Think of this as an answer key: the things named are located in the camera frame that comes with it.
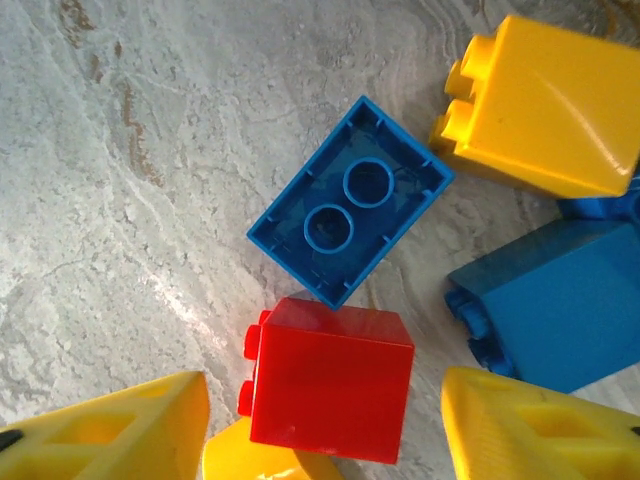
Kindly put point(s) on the blue lego brick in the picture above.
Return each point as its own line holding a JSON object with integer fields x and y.
{"x": 565, "y": 310}
{"x": 600, "y": 207}
{"x": 395, "y": 210}

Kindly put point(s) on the yellow lego brick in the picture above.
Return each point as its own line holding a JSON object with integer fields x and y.
{"x": 540, "y": 125}
{"x": 250, "y": 460}

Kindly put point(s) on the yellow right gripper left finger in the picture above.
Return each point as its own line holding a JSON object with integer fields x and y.
{"x": 170, "y": 400}

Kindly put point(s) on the red lego brick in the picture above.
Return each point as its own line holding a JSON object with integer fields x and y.
{"x": 330, "y": 390}

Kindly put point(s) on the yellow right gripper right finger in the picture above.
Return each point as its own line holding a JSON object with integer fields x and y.
{"x": 480, "y": 415}

